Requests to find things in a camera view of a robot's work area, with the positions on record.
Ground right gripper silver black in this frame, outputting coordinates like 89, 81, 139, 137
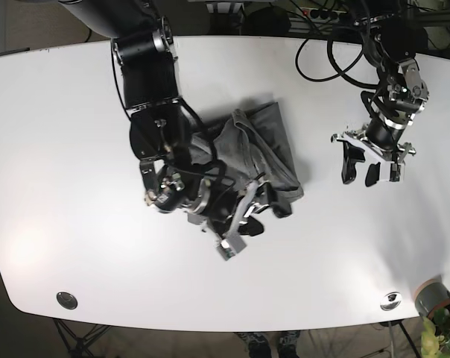
186, 178, 270, 260

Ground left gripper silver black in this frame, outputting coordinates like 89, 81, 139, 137
331, 121, 416, 187

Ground grey T-shirt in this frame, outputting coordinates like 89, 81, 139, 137
209, 102, 304, 204

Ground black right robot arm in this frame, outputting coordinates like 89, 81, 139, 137
63, 1, 264, 260

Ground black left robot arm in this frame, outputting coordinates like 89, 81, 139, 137
326, 1, 429, 187

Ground right silver table grommet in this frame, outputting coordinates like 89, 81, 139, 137
380, 292, 402, 312

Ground silver table grommet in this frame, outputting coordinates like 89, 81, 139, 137
56, 292, 78, 310
380, 292, 402, 312

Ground grey plant pot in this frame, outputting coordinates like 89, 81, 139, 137
413, 279, 450, 319

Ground green potted plant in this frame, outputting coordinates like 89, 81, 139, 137
421, 308, 450, 358

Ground left silver table grommet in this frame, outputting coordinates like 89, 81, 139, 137
56, 292, 78, 310

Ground black folding table legs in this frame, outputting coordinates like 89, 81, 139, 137
53, 318, 112, 358

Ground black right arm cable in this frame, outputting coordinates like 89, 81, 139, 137
153, 100, 241, 195

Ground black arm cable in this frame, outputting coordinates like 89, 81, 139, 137
294, 18, 382, 90
153, 100, 241, 195

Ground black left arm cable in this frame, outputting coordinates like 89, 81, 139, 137
294, 18, 382, 90

